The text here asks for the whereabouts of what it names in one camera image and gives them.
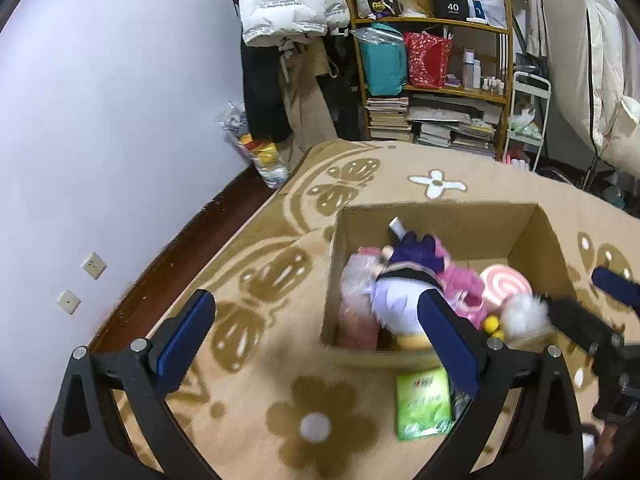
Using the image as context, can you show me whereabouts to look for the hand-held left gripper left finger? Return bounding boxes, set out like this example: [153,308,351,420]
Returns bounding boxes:
[50,288,217,480]

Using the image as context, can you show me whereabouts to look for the red patterned bag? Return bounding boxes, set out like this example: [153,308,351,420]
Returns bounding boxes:
[402,31,453,88]

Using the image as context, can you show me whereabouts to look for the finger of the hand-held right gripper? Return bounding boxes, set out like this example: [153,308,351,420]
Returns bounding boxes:
[545,297,626,356]
[591,266,640,311]

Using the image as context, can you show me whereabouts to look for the light green cloth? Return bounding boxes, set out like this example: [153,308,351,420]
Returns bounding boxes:
[507,117,543,141]

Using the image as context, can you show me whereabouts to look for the beige printed blanket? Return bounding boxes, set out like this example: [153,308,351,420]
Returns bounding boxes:
[90,139,640,480]

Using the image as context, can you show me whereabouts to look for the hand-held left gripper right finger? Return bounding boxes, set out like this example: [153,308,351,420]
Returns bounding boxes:
[417,288,585,480]

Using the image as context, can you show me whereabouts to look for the pink swirl lollipop toy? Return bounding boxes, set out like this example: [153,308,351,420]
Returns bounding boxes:
[479,265,533,306]

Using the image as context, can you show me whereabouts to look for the wooden shelf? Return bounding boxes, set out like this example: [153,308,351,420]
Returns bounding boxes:
[347,0,516,161]

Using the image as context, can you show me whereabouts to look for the white fluffy plush ball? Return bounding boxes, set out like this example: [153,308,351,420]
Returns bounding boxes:
[500,292,551,338]

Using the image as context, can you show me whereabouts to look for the white trolley cart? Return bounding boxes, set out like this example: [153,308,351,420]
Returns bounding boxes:
[502,71,552,173]

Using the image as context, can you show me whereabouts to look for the white puffer jacket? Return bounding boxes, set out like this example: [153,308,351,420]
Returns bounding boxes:
[237,0,351,48]

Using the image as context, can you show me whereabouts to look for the green tissue pack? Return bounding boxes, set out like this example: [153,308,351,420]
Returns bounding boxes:
[395,367,453,442]

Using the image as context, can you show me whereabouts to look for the clear bag of snacks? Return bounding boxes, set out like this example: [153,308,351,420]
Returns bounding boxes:
[217,102,291,188]

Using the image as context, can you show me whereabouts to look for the pink plush bear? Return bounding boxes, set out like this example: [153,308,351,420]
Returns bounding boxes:
[432,240,488,328]

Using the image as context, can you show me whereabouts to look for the black box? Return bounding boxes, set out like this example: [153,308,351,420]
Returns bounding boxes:
[432,0,472,22]

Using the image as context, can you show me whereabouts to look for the cardboard box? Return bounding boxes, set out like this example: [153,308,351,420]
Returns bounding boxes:
[320,202,583,368]

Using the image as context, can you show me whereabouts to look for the stack of books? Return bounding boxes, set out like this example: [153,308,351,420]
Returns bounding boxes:
[365,97,413,142]

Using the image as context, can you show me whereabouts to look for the teal bag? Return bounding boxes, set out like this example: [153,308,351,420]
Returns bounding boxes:
[357,27,408,97]

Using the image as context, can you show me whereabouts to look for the white wall socket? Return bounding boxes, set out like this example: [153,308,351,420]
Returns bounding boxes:
[56,290,81,315]
[82,252,107,279]

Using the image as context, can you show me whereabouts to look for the pile of magazines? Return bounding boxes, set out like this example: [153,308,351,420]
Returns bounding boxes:
[407,94,503,158]

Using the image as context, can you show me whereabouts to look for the beige trousers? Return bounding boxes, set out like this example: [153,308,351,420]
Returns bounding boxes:
[280,40,341,151]

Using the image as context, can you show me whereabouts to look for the pink plastic packet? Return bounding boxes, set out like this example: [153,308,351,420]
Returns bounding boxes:
[339,246,383,351]

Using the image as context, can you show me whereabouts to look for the black coat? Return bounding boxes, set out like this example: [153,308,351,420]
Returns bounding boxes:
[240,40,293,143]

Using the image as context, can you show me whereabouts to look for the purple plush doll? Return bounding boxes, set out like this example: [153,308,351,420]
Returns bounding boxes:
[372,230,453,351]

